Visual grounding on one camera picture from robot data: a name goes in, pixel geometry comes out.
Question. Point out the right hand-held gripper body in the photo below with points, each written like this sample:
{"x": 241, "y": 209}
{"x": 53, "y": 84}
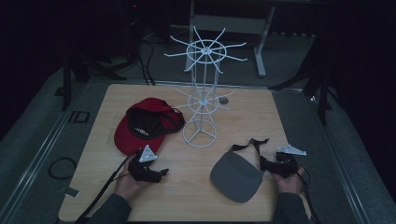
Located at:
{"x": 288, "y": 163}

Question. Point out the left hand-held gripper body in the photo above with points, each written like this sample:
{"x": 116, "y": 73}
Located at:
{"x": 146, "y": 155}

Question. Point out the red baseball cap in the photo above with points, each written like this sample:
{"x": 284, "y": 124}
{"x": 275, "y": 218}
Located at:
{"x": 124, "y": 137}

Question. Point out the grey sun visor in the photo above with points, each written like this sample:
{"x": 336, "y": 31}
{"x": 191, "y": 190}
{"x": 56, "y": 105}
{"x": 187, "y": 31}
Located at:
{"x": 236, "y": 177}

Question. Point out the person's right hand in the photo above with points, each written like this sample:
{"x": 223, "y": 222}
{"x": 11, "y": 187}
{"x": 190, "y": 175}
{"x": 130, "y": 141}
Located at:
{"x": 291, "y": 185}

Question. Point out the person's left hand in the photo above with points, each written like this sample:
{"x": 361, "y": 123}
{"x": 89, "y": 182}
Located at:
{"x": 126, "y": 185}

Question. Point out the black floor tape marks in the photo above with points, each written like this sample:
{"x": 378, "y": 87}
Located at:
{"x": 79, "y": 116}

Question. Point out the grey round table grommet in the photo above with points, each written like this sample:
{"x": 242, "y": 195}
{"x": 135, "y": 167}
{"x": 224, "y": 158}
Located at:
{"x": 223, "y": 100}

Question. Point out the black tripod stand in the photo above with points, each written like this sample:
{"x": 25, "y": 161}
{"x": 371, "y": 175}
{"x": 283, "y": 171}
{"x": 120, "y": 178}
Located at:
{"x": 67, "y": 84}
{"x": 323, "y": 93}

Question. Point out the white metal desk frame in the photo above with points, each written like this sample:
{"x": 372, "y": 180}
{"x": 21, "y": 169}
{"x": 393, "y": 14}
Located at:
{"x": 233, "y": 23}

